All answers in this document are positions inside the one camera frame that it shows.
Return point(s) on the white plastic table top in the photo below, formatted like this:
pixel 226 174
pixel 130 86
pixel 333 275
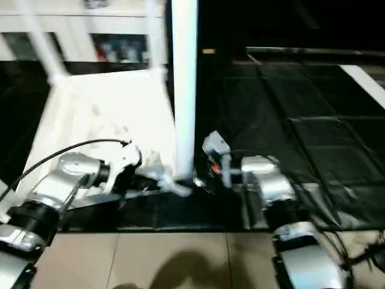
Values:
pixel 105 105

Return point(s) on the white plastic table leg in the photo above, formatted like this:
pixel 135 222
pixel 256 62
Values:
pixel 42 45
pixel 155 39
pixel 185 75
pixel 4 207

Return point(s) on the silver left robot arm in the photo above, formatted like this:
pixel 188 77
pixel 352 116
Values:
pixel 66 171

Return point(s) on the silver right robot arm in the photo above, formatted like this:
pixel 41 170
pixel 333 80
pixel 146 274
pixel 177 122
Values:
pixel 273 183

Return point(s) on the black work mat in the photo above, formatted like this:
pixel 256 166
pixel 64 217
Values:
pixel 300 135

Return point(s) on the small tan label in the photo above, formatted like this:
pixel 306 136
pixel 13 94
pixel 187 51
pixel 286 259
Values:
pixel 209 51

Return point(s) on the red labelled package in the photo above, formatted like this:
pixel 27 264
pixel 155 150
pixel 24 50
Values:
pixel 100 51

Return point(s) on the white glass-door cabinet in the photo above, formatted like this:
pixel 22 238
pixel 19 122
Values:
pixel 75 27

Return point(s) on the white flat strip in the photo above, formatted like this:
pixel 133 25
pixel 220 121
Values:
pixel 364 84

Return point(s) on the black tripod stand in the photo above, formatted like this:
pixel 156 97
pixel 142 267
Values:
pixel 367 253

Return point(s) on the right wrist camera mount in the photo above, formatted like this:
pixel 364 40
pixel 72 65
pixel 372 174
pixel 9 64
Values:
pixel 216 143

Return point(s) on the black metal rail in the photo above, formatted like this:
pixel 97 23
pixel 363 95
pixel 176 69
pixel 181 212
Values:
pixel 316 51

